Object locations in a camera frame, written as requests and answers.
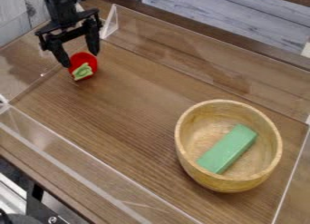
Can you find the wooden bowl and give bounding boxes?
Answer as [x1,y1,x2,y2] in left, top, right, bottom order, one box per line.
[174,99,283,193]

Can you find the black cable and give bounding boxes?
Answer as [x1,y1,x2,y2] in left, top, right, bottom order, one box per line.
[0,208,13,224]

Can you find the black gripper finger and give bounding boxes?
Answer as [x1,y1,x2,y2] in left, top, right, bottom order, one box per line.
[84,19,99,55]
[48,39,71,68]

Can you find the red plush tomato toy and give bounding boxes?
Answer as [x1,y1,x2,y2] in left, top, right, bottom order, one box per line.
[68,52,98,82]

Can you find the clear acrylic corner bracket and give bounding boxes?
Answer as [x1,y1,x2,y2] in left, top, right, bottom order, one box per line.
[99,5,119,40]

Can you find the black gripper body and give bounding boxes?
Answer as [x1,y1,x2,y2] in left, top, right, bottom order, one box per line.
[35,0,102,50]

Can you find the clear acrylic tray wall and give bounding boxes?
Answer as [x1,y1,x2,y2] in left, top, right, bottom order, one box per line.
[0,5,310,224]

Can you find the black metal table bracket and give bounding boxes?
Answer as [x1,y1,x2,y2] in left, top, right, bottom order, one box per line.
[25,183,70,224]

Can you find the green rectangular block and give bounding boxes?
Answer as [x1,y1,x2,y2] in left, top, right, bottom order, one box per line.
[197,124,258,174]

